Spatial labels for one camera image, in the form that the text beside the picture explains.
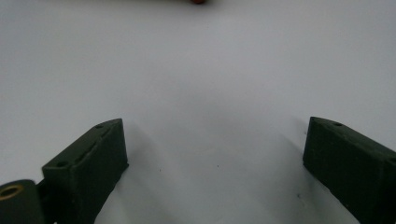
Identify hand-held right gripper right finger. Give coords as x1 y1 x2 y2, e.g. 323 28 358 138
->
302 116 396 224

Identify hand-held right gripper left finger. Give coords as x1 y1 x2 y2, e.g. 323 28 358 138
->
41 118 130 224

